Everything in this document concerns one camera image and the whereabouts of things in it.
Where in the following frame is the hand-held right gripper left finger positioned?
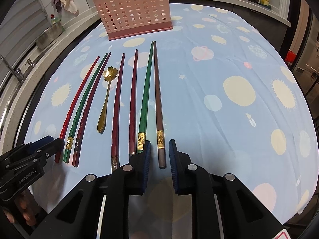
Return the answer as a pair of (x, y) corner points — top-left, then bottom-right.
(22, 140), (152, 239)

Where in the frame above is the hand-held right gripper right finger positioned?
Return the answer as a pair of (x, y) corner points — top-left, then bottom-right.
(168, 139), (291, 239)

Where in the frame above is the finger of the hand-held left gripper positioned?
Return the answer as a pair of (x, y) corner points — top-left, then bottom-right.
(34, 139), (64, 159)
(12, 136), (54, 155)

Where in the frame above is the bright red chopstick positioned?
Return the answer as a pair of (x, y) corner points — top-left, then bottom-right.
(54, 56), (100, 163)

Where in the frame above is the green chopstick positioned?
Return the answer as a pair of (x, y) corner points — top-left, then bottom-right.
(137, 41), (154, 155)
(63, 52), (108, 164)

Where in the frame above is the dark red chopstick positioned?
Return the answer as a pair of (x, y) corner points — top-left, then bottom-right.
(72, 52), (111, 168)
(111, 53), (126, 173)
(129, 49), (138, 158)

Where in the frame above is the brown chopstick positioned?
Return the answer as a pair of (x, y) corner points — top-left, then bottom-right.
(153, 40), (167, 169)

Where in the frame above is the gold flower spoon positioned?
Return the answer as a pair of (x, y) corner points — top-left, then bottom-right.
(97, 66), (119, 134)

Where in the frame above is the pink perforated utensil holder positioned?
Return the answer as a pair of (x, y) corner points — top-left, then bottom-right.
(92, 0), (173, 41)

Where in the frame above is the person's left hand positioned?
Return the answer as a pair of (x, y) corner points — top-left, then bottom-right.
(4, 191), (37, 227)

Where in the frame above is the blue planet print tablecloth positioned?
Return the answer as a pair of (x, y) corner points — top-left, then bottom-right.
(25, 2), (313, 226)

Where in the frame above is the chrome faucet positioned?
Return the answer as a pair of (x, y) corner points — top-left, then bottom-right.
(0, 55), (24, 82)

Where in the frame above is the green dish soap bottle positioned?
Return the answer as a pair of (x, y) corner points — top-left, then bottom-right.
(50, 14), (65, 33)

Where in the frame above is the purple hanging cloth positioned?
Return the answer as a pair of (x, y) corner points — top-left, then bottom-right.
(51, 0), (63, 13)

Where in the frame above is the red object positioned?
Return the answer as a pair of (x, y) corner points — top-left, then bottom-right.
(285, 50), (297, 64)

